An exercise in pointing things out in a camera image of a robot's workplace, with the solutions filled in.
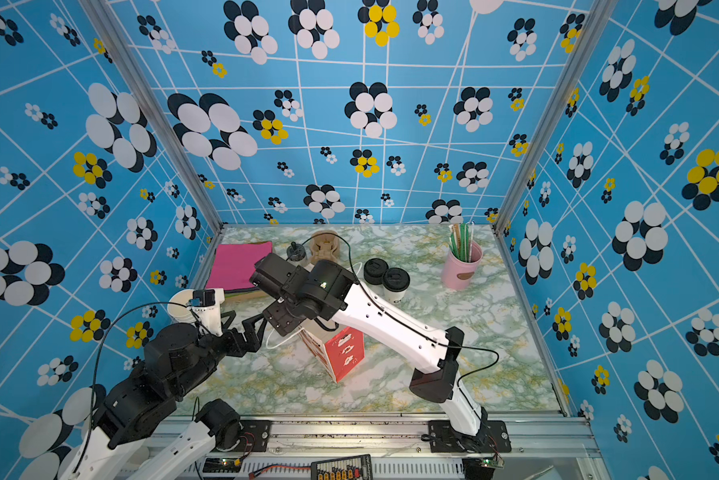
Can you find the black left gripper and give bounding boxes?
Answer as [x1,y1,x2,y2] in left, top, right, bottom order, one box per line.
[172,308,268,399]

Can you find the white red paper gift bag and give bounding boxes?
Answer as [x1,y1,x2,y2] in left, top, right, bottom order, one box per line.
[266,320,365,383]

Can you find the white paper coffee cup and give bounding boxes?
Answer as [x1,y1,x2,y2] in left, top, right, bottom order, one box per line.
[385,289,405,303]

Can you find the black cup lid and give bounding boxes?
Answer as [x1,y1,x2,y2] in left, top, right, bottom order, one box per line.
[383,267,411,293]

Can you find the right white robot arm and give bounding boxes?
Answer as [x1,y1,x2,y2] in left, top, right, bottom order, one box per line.
[251,253,489,451]

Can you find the glass sugar jar black lid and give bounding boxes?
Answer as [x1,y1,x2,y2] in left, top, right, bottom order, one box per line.
[286,241,309,267]

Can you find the pink paper napkin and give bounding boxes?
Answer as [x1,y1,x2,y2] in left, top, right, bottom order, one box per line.
[206,242,273,292]

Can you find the stack of white paper cups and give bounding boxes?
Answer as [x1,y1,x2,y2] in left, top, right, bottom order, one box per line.
[167,289,196,323]

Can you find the pink straw holder cup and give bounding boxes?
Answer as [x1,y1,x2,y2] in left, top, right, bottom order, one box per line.
[441,241,483,291]

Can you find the green and white straws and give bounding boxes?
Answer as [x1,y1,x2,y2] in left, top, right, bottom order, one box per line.
[449,223,473,263]

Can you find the black battery charger device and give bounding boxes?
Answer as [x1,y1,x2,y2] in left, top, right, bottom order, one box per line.
[311,454,373,480]

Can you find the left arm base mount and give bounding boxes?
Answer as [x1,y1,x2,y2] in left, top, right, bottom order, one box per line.
[198,419,273,454]

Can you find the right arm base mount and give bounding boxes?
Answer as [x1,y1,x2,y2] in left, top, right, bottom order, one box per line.
[421,420,513,455]

